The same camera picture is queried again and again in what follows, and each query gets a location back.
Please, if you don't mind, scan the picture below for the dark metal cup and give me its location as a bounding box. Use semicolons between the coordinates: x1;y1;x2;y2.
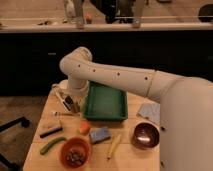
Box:
65;96;79;113

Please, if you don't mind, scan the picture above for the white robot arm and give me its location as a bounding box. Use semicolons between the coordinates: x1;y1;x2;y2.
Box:
60;47;213;171

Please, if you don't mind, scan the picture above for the green plastic tray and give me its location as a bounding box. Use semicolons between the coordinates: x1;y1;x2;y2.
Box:
83;82;128;121

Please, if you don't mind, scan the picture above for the white mug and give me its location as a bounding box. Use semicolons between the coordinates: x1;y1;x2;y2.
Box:
51;79;69;95

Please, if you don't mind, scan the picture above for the orange carrot toy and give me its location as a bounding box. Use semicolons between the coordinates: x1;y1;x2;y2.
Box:
78;121;90;135

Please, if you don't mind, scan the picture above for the white black marker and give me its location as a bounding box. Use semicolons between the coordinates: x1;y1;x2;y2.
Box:
53;89;69;112

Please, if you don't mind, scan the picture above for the blue sponge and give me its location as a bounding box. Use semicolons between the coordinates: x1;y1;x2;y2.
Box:
89;127;111;144

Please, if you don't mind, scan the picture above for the light blue cloth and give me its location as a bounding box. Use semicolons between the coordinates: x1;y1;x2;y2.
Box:
138;103;160;125

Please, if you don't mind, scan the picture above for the yellow banana toy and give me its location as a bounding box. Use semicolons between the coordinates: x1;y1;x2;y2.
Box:
107;134;122;160

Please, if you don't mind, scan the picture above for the silver fork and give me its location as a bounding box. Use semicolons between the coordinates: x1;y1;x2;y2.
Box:
51;111;80;117

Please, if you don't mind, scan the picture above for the dark brown bowl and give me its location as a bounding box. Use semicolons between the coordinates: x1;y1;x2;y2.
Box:
131;122;160;150

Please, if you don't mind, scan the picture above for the orange bowl with nuts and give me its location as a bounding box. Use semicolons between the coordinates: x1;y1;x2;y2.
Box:
59;137;91;171

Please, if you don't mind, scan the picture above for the green cucumber toy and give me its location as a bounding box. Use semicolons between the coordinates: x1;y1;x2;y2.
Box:
40;137;67;155

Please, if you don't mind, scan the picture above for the black office chair base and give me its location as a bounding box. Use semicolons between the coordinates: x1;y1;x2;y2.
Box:
0;116;31;171

